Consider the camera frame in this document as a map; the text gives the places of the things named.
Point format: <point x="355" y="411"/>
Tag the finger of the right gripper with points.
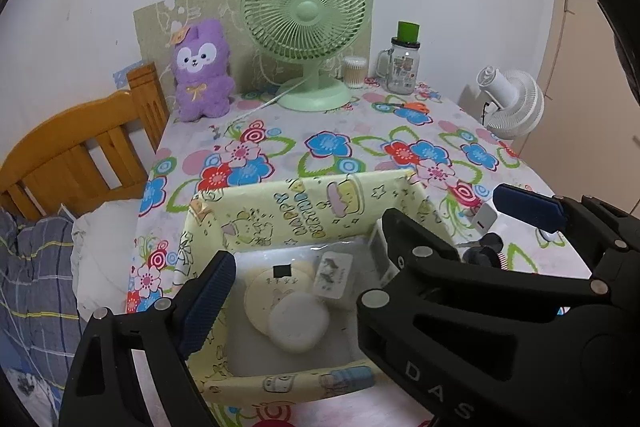
<point x="548" y="213"/>
<point x="415" y="249"/>

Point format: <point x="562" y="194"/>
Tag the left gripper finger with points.
<point x="102" y="388"/>

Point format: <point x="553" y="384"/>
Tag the white remote control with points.
<point x="378" y="249"/>

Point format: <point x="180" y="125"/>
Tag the white earbuds case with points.
<point x="298" y="322"/>

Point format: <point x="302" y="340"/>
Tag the round bear mirror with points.
<point x="265" y="287"/>

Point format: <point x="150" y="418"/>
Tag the black car key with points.
<point x="485" y="251"/>

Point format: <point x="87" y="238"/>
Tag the white charger adapter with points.
<point x="484" y="218"/>
<point x="334" y="276"/>

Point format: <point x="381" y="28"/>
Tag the beige door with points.
<point x="587" y="142"/>

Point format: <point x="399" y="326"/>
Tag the floral tablecloth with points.
<point x="458" y="161"/>

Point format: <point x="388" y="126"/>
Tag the blue plaid bedding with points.
<point x="40" y="324"/>

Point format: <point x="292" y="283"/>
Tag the white standing fan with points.
<point x="509" y="103"/>

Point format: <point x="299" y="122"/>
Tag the white pillow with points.
<point x="103" y="241"/>

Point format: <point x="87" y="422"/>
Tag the yellow cartoon storage box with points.
<point x="302" y="251"/>

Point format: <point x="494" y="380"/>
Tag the glass mug jar green lid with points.
<point x="398" y="66"/>

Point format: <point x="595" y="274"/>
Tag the cotton swab container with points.
<point x="354" y="71"/>

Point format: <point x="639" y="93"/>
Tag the wooden bed headboard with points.
<point x="83" y="156"/>

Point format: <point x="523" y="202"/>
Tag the green desk fan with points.
<point x="307" y="33"/>

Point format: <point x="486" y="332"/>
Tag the purple plush toy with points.
<point x="200" y="64"/>

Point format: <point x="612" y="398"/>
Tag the beige cartoon backboard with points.
<point x="251" y="69"/>

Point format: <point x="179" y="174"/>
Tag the orange handled scissors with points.
<point x="417" y="107"/>

